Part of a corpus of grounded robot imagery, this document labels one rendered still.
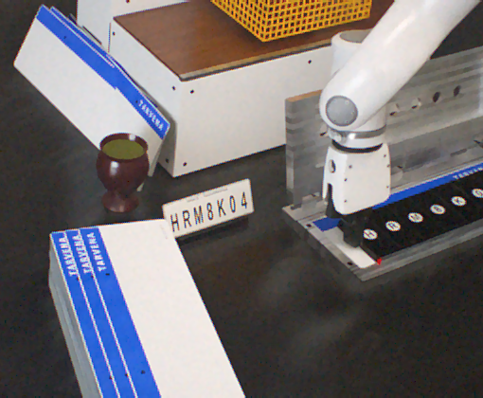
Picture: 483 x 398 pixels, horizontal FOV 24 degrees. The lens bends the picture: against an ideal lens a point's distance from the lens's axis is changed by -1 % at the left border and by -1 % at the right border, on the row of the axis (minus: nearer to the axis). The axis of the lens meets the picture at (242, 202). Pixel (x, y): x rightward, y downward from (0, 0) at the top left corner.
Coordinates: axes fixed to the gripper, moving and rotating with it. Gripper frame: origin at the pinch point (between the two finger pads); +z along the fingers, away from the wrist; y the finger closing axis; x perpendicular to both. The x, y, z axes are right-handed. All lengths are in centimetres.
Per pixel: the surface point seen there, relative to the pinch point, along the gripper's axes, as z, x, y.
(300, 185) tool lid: -4.7, 10.3, -2.5
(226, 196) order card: -3.4, 16.0, -12.7
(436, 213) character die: 1.6, -0.6, 17.0
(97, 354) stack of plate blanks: -3, -10, -50
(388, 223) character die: 1.3, 0.9, 8.1
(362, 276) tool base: 3.8, -6.1, -3.2
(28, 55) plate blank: -13, 70, -20
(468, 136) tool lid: -3.7, 10.2, 34.6
